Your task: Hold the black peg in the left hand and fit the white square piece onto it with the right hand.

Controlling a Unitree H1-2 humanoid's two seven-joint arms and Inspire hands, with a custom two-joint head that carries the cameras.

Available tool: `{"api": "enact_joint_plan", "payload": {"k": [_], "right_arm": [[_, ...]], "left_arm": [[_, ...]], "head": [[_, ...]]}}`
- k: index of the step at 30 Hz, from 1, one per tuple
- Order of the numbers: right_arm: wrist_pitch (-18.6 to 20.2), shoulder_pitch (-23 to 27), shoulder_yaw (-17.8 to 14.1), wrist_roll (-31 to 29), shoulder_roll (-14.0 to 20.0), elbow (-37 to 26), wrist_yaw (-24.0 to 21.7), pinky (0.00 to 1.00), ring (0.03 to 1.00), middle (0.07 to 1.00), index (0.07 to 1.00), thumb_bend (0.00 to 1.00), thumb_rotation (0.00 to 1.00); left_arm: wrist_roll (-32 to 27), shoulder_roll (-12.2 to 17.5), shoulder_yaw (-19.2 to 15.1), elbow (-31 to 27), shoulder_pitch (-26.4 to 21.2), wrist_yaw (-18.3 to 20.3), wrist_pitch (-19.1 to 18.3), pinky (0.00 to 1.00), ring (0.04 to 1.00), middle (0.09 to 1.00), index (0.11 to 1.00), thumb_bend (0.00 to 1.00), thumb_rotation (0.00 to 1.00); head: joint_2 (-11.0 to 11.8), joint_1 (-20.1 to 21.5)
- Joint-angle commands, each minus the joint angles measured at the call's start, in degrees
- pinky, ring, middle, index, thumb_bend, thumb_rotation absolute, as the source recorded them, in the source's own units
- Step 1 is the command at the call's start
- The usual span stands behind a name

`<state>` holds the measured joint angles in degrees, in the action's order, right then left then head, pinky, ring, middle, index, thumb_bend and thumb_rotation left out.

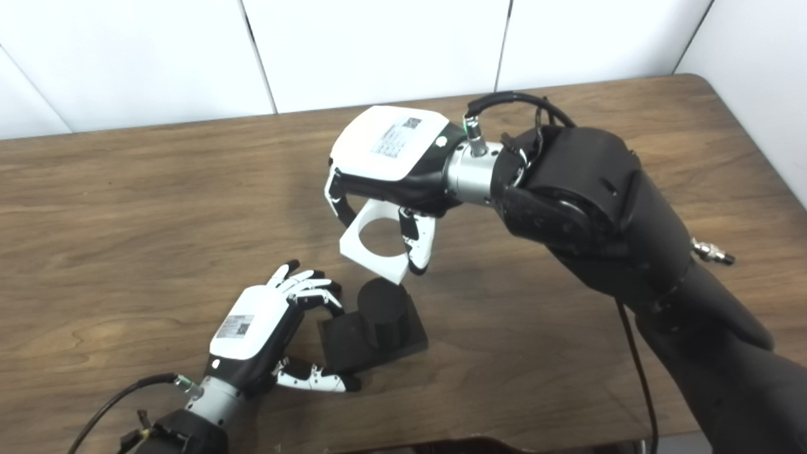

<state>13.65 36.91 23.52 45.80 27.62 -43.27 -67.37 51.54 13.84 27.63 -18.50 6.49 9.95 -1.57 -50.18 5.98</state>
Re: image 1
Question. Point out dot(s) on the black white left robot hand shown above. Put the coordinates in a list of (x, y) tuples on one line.
[(252, 328)]

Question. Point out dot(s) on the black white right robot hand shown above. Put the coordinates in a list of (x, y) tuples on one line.
[(384, 145)]

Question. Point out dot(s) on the white square piece with hole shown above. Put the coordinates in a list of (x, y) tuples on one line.
[(378, 261)]

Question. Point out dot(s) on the black cylinder peg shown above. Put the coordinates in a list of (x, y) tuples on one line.
[(378, 321)]

